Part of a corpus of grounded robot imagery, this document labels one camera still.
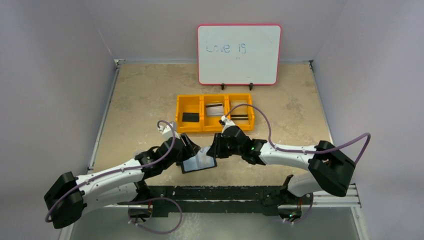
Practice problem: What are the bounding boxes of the black leather card holder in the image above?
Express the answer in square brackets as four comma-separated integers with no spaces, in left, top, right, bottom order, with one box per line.
[181,146,218,174]

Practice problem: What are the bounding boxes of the silver VIP diamond card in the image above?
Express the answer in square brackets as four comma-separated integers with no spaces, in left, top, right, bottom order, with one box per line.
[205,103,225,117]

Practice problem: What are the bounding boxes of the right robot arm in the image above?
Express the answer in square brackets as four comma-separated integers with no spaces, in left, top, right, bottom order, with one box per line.
[206,126,356,204]

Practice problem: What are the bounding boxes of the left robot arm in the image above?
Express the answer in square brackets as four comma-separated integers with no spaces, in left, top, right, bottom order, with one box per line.
[44,134,209,229]

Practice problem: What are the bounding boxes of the gold striped card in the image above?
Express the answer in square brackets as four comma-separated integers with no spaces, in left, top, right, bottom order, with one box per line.
[229,100,249,125]

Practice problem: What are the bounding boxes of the black card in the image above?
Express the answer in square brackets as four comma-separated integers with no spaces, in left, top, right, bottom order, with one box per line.
[181,112,200,123]

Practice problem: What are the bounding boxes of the middle yellow bin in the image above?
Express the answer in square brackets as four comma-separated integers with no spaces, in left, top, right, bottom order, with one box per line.
[201,94,229,133]

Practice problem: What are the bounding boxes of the left yellow bin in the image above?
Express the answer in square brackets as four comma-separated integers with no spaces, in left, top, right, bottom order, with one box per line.
[175,94,202,133]

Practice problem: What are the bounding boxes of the pink framed whiteboard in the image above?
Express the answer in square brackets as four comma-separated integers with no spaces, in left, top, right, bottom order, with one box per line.
[197,23,283,86]

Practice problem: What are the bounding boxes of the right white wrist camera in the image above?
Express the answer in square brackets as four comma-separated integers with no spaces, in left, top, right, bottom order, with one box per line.
[219,115,236,133]

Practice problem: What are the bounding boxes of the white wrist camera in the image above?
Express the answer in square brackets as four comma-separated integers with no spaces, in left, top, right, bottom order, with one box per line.
[158,121,180,140]
[219,115,236,133]

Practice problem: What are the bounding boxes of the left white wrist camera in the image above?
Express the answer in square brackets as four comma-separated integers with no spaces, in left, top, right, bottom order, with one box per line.
[158,121,180,140]

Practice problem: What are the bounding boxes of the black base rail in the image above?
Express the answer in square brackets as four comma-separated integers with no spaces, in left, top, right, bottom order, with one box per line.
[127,176,314,221]

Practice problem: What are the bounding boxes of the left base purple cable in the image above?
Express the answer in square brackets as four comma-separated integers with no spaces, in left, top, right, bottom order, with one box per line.
[127,197,183,235]

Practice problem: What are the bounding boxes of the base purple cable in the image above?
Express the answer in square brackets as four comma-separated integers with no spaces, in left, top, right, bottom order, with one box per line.
[281,195,316,227]
[127,197,183,235]

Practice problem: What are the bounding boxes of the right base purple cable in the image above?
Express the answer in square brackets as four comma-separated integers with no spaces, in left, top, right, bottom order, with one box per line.
[281,195,316,227]

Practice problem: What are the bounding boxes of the aluminium frame rail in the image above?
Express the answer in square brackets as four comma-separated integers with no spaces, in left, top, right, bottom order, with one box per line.
[67,183,362,209]

